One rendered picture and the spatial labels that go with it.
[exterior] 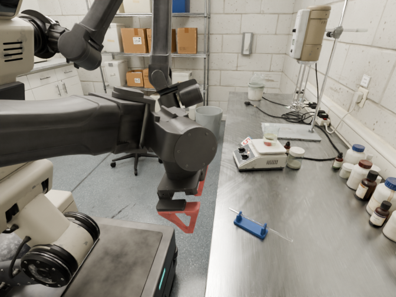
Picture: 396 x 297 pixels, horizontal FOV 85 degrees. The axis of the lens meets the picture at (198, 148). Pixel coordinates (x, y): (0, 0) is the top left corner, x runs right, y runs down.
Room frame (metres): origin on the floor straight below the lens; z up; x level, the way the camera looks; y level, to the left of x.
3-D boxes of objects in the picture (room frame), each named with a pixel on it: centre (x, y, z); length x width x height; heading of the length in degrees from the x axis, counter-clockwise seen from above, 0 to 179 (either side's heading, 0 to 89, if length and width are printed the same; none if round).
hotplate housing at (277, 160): (0.83, -0.28, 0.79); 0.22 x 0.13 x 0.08; 94
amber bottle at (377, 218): (0.48, -0.55, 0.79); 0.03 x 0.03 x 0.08
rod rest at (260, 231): (0.46, -0.16, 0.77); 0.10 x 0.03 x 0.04; 52
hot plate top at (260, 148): (0.83, -0.30, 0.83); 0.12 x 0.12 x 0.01; 4
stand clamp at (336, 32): (1.18, -0.65, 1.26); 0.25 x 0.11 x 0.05; 81
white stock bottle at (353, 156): (0.77, -0.65, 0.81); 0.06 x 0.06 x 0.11
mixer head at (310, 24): (1.16, -0.52, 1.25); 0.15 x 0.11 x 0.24; 81
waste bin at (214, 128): (2.47, -0.13, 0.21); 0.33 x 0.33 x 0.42
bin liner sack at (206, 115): (2.47, -0.13, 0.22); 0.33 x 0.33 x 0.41
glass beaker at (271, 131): (0.84, -0.31, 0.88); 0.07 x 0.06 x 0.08; 66
